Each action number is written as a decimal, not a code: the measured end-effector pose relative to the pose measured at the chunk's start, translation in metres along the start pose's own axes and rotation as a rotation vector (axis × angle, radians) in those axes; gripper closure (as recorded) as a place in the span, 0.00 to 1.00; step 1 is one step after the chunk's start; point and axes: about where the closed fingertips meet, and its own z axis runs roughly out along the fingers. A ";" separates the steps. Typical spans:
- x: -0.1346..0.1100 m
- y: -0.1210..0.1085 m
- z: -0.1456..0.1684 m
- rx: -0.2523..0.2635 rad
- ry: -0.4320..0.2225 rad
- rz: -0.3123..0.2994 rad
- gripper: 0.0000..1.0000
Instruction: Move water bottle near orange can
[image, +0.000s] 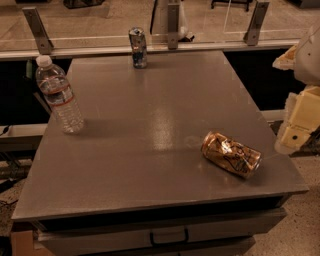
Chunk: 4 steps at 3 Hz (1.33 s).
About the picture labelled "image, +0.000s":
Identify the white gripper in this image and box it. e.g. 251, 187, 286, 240
272, 25, 320, 155

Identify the clear plastic water bottle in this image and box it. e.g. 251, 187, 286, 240
35, 55, 84, 134

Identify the crushed orange soda can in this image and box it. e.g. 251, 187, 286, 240
201, 131, 262, 179

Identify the blue silver energy drink can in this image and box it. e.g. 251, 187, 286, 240
128, 27, 147, 69

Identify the grey table drawer front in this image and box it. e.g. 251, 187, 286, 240
38, 207, 286, 256

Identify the right grey metal bracket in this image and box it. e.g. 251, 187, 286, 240
243, 0, 269, 46

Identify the grey metal bracket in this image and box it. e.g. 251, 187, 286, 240
243, 0, 269, 46
22, 7, 54, 55
167, 0, 180, 50

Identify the middle grey metal bracket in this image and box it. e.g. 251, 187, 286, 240
167, 0, 180, 50

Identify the black drawer handle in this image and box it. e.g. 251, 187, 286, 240
149, 227, 189, 247

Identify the grey metal rail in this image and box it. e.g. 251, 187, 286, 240
0, 38, 301, 62

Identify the left grey metal bracket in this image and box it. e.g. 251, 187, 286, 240
22, 7, 54, 55

